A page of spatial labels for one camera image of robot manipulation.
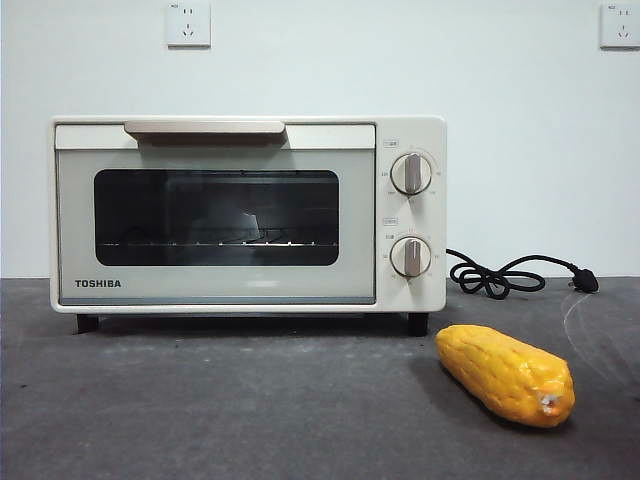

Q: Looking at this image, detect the yellow corn cob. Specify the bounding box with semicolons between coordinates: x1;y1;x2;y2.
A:
434;324;577;416

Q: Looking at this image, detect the glass oven door with handle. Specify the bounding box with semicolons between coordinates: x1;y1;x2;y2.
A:
53;119;378;307

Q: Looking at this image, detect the cream oven knob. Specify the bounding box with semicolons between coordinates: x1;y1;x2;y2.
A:
389;236;433;280
389;152;434;197

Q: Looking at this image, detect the cream Toshiba toaster oven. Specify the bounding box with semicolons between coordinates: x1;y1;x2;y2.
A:
48;115;448;337

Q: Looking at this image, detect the metal wire oven rack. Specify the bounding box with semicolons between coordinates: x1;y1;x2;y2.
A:
95;238;342;251

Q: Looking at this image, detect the white wall socket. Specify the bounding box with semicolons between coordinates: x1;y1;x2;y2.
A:
166;0;212;50
599;2;640;51

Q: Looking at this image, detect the black power cable with plug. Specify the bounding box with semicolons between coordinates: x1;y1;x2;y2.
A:
444;248;600;301

